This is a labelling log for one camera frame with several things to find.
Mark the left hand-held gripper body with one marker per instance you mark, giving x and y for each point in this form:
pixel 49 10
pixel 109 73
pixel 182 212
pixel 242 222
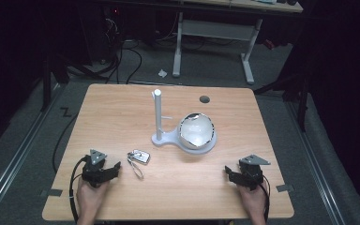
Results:
pixel 95 170

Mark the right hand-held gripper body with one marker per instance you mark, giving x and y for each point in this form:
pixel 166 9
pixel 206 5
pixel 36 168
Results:
pixel 251 173

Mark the person's right hand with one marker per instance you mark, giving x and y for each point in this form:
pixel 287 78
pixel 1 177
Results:
pixel 253 200

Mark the grey tape strip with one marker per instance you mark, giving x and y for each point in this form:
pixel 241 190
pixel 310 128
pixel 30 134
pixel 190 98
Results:
pixel 284 188
pixel 55 192

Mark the black metal stand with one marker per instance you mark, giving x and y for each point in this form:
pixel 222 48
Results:
pixel 301 103
pixel 47 84

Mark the white paper scrap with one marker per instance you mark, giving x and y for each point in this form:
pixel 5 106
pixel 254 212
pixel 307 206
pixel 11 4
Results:
pixel 162 73

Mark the white stand with post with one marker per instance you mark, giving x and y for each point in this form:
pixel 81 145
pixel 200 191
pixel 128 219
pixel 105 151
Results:
pixel 165 139

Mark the metal floor rail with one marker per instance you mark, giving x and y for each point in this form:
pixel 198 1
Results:
pixel 18 150
pixel 317 162

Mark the desk with white frame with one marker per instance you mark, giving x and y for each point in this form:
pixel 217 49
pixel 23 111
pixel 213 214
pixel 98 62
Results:
pixel 218 29

